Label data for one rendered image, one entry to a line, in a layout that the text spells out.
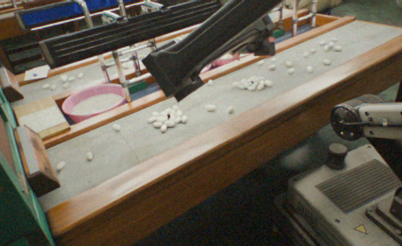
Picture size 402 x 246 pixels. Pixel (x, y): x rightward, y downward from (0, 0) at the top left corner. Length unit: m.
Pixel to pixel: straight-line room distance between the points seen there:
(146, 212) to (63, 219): 0.21
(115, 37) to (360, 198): 0.97
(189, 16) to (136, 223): 0.68
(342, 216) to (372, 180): 0.22
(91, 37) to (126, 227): 0.55
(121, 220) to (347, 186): 0.80
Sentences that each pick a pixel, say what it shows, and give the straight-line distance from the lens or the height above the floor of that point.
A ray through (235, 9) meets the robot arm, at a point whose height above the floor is 1.22.
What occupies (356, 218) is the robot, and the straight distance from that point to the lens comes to 1.15.
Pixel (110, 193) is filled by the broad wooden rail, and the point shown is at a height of 0.77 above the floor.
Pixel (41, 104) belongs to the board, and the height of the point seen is 0.78.
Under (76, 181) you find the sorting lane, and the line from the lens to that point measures 0.98.
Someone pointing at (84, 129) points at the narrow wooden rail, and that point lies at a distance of 1.18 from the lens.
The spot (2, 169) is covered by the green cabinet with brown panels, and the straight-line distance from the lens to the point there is 0.66.
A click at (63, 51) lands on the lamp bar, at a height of 1.08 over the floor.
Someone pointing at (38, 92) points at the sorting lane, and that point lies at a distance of 1.66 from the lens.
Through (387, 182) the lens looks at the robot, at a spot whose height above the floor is 0.48.
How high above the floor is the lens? 1.33
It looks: 33 degrees down
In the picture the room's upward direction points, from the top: 8 degrees counter-clockwise
